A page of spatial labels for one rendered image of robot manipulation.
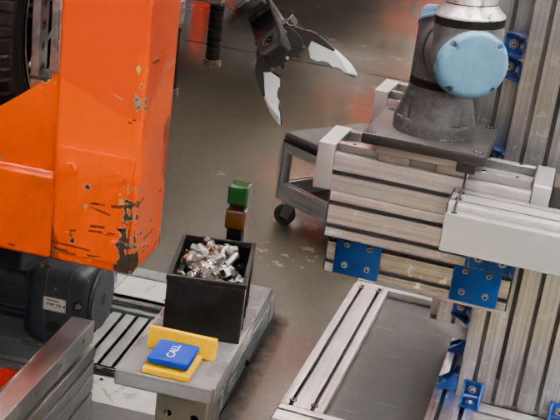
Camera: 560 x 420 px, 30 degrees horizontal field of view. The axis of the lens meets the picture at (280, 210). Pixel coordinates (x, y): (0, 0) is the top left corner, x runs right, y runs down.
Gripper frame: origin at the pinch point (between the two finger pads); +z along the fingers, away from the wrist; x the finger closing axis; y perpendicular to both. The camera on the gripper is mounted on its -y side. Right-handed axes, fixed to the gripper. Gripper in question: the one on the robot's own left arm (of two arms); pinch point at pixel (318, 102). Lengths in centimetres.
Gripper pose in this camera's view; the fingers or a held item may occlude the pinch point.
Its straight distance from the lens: 171.8
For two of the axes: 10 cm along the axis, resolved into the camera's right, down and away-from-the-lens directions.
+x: -8.2, 5.1, 2.5
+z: 5.6, 8.0, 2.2
